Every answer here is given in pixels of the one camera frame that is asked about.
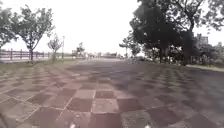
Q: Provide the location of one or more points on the building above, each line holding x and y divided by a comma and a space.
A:
201, 40

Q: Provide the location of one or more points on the red and grey checkered pavement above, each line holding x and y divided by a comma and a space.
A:
110, 90

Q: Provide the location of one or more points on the large leafy tree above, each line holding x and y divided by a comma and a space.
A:
32, 26

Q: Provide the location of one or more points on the pole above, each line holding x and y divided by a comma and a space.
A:
63, 46

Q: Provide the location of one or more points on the grass strip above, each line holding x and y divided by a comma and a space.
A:
20, 65

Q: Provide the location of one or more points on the grass verge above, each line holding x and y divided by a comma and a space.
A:
206, 67

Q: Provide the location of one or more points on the small young tree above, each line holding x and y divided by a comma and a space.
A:
54, 45

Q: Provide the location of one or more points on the row of large dark trees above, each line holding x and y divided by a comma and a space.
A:
166, 30

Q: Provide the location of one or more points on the wooden rail fence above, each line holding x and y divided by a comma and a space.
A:
16, 54

